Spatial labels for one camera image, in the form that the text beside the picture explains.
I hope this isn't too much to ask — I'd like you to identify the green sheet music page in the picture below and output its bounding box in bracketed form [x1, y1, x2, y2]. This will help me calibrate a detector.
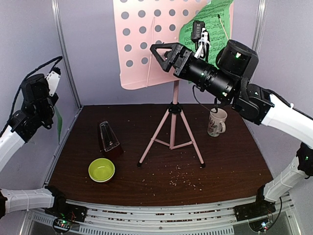
[179, 0, 233, 65]
[55, 106, 63, 143]

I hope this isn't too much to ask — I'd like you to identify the pink music stand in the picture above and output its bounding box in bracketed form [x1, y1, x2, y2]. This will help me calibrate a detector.
[112, 0, 234, 169]

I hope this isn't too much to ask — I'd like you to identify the brown wooden metronome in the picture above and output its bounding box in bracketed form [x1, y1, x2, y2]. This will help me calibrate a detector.
[97, 121, 124, 159]

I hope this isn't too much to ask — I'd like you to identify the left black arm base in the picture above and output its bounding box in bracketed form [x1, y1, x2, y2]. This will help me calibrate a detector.
[45, 186, 88, 222]

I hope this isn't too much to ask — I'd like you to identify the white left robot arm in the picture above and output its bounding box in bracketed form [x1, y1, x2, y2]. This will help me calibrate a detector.
[0, 71, 70, 217]

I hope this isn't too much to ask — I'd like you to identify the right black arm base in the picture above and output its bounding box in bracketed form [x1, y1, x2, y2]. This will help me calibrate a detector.
[234, 185, 276, 221]

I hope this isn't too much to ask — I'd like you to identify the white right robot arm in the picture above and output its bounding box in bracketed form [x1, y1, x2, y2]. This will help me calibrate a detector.
[150, 40, 313, 216]

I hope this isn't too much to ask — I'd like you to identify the white floral ceramic mug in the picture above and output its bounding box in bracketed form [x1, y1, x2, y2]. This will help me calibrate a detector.
[207, 108, 227, 137]

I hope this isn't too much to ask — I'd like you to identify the green plastic bowl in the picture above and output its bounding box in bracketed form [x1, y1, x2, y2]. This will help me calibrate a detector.
[88, 158, 115, 183]

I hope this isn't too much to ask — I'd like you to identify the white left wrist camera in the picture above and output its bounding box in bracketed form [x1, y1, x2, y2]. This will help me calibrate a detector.
[46, 67, 61, 96]

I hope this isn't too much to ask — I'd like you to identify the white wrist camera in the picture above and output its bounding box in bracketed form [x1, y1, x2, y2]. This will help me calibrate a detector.
[191, 20, 211, 62]
[46, 67, 61, 96]

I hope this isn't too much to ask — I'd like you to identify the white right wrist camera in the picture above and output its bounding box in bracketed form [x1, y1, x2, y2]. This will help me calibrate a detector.
[191, 20, 211, 62]

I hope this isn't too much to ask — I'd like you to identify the black braided left cable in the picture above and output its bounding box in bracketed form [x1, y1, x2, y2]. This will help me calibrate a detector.
[0, 55, 64, 138]

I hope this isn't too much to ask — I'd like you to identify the right aluminium frame post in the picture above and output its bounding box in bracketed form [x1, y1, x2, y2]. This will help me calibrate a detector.
[236, 0, 266, 109]

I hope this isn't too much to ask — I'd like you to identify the aluminium frame post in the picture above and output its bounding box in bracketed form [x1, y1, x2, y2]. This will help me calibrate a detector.
[51, 0, 82, 109]
[236, 0, 266, 109]

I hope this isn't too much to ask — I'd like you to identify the left aluminium frame post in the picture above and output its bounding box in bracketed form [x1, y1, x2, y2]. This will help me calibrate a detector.
[51, 0, 82, 109]

